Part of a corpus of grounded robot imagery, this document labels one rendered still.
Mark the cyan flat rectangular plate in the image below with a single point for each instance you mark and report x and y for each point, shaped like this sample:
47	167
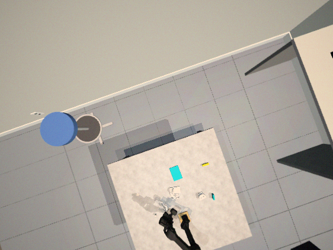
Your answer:
176	173

